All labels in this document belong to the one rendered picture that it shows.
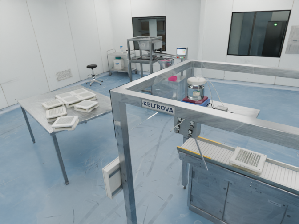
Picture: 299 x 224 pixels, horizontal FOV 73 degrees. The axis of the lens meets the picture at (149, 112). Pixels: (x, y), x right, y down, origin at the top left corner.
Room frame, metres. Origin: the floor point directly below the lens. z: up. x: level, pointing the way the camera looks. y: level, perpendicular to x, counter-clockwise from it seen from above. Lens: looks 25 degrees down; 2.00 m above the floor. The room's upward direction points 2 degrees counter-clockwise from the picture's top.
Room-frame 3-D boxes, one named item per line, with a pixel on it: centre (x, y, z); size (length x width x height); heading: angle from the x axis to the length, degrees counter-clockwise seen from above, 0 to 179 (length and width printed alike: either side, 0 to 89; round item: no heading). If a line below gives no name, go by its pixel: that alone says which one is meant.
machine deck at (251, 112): (1.57, -0.58, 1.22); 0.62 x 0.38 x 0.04; 53
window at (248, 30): (5.84, -2.99, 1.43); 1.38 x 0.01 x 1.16; 60
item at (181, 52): (4.37, -0.73, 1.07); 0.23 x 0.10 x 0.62; 60
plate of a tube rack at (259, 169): (1.37, -0.82, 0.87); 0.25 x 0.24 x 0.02; 143
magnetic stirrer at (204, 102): (1.64, -0.40, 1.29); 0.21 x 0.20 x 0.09; 143
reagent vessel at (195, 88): (1.65, -0.41, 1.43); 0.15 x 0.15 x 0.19
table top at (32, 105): (2.93, 1.25, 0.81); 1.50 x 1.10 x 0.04; 43
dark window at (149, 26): (7.55, -0.09, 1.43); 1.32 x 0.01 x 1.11; 60
